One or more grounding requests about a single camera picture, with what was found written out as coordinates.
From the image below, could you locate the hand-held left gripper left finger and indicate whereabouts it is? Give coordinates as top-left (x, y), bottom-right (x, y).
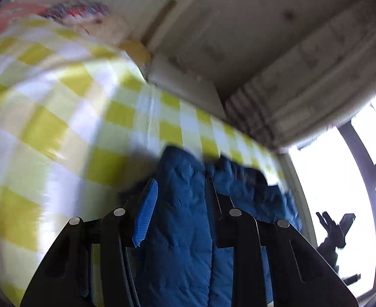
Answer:
top-left (20, 179), bottom-right (159, 307)

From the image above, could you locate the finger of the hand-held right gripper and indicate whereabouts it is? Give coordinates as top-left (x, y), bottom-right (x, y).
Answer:
top-left (337, 213), bottom-right (356, 248)
top-left (316, 211), bottom-right (337, 235)

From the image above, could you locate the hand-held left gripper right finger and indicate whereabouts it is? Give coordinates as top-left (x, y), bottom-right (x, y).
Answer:
top-left (207, 177), bottom-right (359, 307)

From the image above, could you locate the blue quilted jacket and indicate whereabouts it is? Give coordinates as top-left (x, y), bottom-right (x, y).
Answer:
top-left (118, 145), bottom-right (304, 307)

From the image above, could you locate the cream window ledge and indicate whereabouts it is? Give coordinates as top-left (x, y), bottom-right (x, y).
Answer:
top-left (279, 149), bottom-right (319, 247)

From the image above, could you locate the dark-framed window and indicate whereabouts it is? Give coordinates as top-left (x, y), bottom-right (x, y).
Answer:
top-left (287, 83), bottom-right (376, 304)

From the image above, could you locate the yellow checked plastic sheet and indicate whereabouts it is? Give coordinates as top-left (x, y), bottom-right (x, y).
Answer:
top-left (0, 14), bottom-right (286, 307)

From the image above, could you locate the white bedside unit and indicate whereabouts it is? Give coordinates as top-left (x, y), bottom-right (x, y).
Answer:
top-left (146, 53), bottom-right (227, 119)

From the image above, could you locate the cream boat-print curtain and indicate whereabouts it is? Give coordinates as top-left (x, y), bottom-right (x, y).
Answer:
top-left (225, 3), bottom-right (376, 149)

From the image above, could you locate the yellow pillow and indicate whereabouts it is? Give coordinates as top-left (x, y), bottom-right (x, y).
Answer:
top-left (121, 40), bottom-right (151, 68)

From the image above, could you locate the cream pink pillow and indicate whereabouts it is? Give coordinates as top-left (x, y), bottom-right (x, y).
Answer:
top-left (63, 16), bottom-right (131, 47)

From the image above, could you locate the white wooden headboard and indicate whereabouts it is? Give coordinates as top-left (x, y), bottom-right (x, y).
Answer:
top-left (140, 0), bottom-right (206, 50)

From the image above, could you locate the colourful patterned pillow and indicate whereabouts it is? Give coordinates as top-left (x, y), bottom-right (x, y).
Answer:
top-left (42, 0), bottom-right (110, 21)

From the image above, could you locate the orange floral bedsheet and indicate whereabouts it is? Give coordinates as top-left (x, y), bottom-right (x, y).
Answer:
top-left (0, 3), bottom-right (46, 37)

